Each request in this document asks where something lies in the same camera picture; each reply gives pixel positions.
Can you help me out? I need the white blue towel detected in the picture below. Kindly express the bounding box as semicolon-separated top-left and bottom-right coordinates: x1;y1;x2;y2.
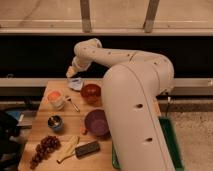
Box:
68;78;84;91

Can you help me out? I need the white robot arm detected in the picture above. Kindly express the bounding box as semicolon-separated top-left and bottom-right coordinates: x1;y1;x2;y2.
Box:
67;38;175;171

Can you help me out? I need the green plastic tray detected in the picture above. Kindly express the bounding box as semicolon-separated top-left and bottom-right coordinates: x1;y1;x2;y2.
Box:
111;115;185;171

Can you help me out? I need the metal spoon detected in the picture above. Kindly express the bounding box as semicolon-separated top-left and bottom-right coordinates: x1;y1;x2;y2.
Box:
65;96;80;113

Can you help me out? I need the orange bowl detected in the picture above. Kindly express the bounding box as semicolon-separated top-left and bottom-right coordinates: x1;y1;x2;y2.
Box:
80;84;101;104

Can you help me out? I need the white cup orange lid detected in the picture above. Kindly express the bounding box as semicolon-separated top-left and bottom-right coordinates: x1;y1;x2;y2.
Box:
47;91;65;110

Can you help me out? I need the blue metal cup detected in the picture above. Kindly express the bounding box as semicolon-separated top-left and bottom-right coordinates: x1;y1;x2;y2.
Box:
48;115;63;132

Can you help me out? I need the purple bowl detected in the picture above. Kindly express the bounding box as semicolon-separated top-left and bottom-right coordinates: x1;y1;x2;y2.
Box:
84;109;109;136

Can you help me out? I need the small orange carrot piece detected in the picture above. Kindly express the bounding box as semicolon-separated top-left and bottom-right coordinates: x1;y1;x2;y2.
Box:
80;126;87;135

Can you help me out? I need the bunch of red grapes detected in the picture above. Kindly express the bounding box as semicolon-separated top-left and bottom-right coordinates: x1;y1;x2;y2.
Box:
30;136;61;169

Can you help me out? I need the dark grey sponge block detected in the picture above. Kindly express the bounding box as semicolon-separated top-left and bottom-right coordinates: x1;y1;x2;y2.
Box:
75;141;100;158

